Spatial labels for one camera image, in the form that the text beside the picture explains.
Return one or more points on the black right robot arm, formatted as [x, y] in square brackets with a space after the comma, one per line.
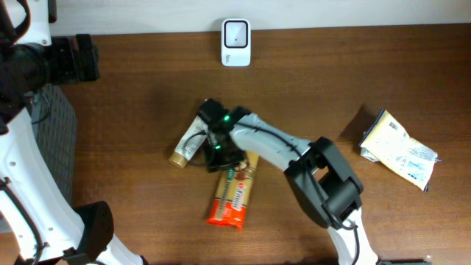
[324, 185]

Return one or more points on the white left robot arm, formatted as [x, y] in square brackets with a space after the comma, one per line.
[47, 229]

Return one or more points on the grey plastic basket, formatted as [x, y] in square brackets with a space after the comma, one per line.
[54, 125]

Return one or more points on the orange spaghetti packet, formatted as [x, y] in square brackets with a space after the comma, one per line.
[232, 194]

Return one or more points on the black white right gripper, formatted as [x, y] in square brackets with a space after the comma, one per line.
[224, 160]

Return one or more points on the white barcode scanner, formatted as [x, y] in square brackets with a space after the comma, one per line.
[236, 42]

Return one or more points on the yellow white snack bag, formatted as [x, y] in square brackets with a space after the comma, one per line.
[388, 142]

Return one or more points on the white tube with gold cap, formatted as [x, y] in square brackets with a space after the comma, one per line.
[190, 142]

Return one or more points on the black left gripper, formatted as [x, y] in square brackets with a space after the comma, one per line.
[85, 57]

